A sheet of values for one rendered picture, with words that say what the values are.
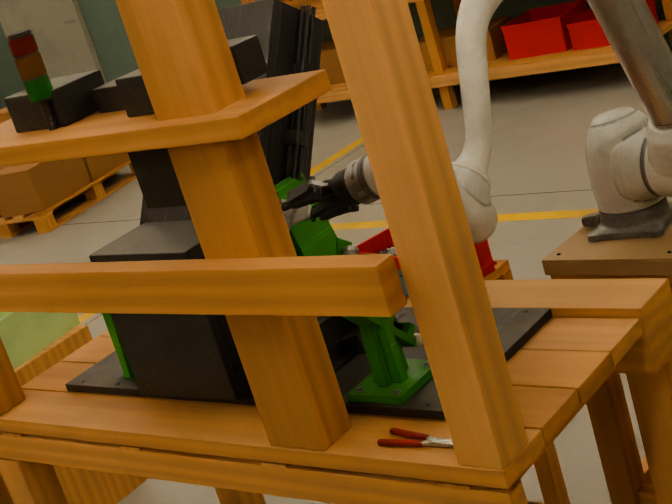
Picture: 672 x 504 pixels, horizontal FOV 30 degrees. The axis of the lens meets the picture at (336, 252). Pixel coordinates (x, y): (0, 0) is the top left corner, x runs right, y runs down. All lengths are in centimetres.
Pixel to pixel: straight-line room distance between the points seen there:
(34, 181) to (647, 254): 628
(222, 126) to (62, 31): 948
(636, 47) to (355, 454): 99
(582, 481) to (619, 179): 118
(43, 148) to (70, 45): 909
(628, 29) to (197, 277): 99
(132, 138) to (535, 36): 598
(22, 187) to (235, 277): 654
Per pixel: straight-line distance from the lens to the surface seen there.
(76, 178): 893
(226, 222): 221
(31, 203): 868
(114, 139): 226
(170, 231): 268
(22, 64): 248
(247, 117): 206
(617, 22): 258
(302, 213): 257
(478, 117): 247
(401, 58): 190
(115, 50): 1119
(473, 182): 240
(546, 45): 803
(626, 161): 283
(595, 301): 259
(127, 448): 276
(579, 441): 396
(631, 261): 279
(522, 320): 258
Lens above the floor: 191
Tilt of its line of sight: 18 degrees down
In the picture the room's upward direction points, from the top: 17 degrees counter-clockwise
